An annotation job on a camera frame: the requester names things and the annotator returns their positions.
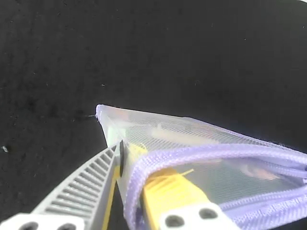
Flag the purple mesh zipper pouch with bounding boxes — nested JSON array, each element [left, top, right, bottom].
[[95, 103, 307, 230]]

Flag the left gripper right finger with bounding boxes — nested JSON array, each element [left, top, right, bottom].
[[129, 142, 238, 230]]

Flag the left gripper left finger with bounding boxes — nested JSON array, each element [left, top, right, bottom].
[[0, 139, 125, 230]]

